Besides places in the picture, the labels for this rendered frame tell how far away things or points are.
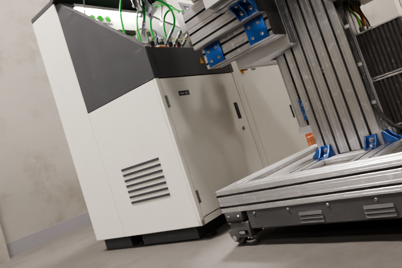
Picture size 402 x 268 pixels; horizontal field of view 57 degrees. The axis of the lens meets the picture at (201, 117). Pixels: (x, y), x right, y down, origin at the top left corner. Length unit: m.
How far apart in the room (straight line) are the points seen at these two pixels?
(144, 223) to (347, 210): 1.14
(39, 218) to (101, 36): 2.43
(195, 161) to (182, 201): 0.20
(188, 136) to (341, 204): 0.85
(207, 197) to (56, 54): 1.24
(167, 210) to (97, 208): 0.57
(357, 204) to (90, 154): 1.52
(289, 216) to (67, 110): 1.50
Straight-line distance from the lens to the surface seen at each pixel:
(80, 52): 2.18
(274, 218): 1.36
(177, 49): 1.95
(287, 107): 2.77
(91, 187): 2.29
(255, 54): 1.55
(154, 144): 1.82
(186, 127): 1.79
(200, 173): 1.79
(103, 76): 2.04
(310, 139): 3.92
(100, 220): 2.31
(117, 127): 1.99
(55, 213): 4.10
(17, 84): 4.26
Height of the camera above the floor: 0.43
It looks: 4 degrees up
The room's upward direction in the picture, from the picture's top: 18 degrees counter-clockwise
